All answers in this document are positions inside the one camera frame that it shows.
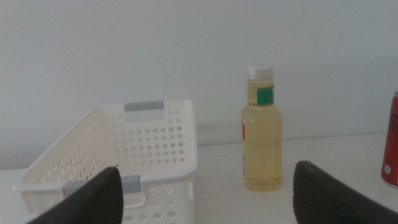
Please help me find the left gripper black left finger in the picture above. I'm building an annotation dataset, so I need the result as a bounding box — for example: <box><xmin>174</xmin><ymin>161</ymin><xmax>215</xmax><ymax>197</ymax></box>
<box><xmin>26</xmin><ymin>165</ymin><xmax>124</xmax><ymax>224</ymax></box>

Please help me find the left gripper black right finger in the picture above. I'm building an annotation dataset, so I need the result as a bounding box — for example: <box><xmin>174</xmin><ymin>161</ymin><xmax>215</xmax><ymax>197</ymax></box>
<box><xmin>292</xmin><ymin>160</ymin><xmax>398</xmax><ymax>224</ymax></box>

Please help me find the yellow liquid clear bottle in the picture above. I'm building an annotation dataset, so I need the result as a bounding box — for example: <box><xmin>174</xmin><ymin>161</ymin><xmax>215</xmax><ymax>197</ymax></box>
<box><xmin>241</xmin><ymin>64</ymin><xmax>283</xmax><ymax>192</ymax></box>

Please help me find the red soda can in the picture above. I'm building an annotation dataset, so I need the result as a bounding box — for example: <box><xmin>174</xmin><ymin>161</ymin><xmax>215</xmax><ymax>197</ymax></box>
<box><xmin>381</xmin><ymin>91</ymin><xmax>398</xmax><ymax>190</ymax></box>

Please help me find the white perforated plastic basket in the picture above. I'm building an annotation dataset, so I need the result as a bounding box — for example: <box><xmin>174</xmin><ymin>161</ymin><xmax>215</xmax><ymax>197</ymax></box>
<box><xmin>12</xmin><ymin>99</ymin><xmax>199</xmax><ymax>224</ymax></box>

